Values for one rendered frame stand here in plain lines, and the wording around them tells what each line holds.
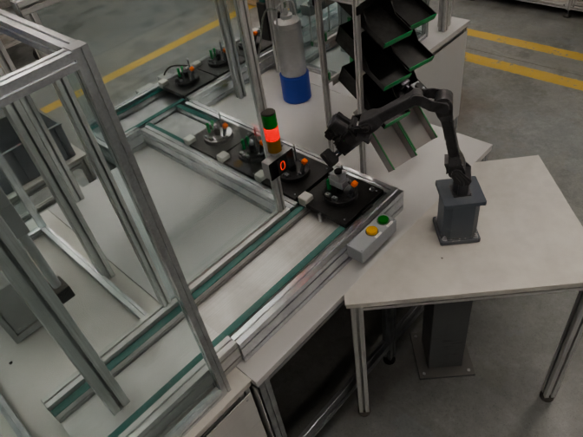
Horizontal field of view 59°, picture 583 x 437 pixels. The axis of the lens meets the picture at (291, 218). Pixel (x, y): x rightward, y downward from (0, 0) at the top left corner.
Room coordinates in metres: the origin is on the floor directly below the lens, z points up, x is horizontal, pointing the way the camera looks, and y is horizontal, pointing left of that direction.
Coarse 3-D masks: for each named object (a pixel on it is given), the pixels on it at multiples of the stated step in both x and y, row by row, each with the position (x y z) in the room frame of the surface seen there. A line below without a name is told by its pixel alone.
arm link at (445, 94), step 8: (440, 96) 1.37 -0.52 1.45; (448, 96) 1.37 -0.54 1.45; (448, 104) 1.35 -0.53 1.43; (448, 112) 1.34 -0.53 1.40; (440, 120) 1.36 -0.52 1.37; (448, 120) 1.36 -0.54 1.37; (448, 128) 1.36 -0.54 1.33; (448, 136) 1.36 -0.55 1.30; (456, 136) 1.37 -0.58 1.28; (448, 144) 1.36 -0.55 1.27; (456, 144) 1.35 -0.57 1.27; (448, 152) 1.35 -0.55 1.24; (456, 152) 1.34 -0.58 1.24; (448, 160) 1.36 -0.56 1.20; (456, 160) 1.34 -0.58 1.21; (464, 160) 1.37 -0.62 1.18; (448, 168) 1.34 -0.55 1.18; (456, 168) 1.33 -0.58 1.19; (464, 168) 1.33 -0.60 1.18
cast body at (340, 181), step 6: (336, 168) 1.56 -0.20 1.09; (330, 174) 1.55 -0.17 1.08; (336, 174) 1.54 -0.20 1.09; (342, 174) 1.53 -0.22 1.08; (330, 180) 1.55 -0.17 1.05; (336, 180) 1.53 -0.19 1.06; (342, 180) 1.53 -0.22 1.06; (348, 180) 1.54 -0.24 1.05; (336, 186) 1.53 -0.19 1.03; (342, 186) 1.51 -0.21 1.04
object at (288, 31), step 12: (288, 0) 2.56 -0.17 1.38; (276, 12) 2.50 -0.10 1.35; (288, 12) 2.56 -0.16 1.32; (276, 24) 2.52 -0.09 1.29; (288, 24) 2.49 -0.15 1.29; (300, 24) 2.52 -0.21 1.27; (276, 36) 2.52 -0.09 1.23; (288, 36) 2.48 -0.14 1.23; (300, 36) 2.51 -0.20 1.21; (288, 48) 2.48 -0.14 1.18; (300, 48) 2.50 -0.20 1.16; (288, 60) 2.48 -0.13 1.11; (300, 60) 2.49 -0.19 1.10; (288, 72) 2.49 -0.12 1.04; (300, 72) 2.49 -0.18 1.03
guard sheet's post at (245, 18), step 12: (240, 0) 1.52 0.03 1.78; (240, 12) 1.52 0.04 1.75; (252, 36) 1.54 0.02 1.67; (252, 48) 1.53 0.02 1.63; (252, 60) 1.52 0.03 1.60; (252, 72) 1.52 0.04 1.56; (264, 96) 1.54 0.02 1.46; (264, 108) 1.53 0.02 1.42; (264, 132) 1.52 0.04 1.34; (276, 180) 1.52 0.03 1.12; (276, 192) 1.52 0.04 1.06
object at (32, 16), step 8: (16, 0) 1.16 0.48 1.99; (24, 0) 1.16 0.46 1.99; (32, 0) 1.17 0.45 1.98; (40, 0) 1.19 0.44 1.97; (48, 0) 1.19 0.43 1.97; (56, 0) 1.20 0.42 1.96; (16, 8) 1.15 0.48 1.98; (24, 8) 1.16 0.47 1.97; (32, 8) 1.16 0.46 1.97; (40, 8) 1.17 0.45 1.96; (24, 16) 1.15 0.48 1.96; (32, 16) 1.16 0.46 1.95; (40, 24) 1.17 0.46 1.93; (40, 56) 1.16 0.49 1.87
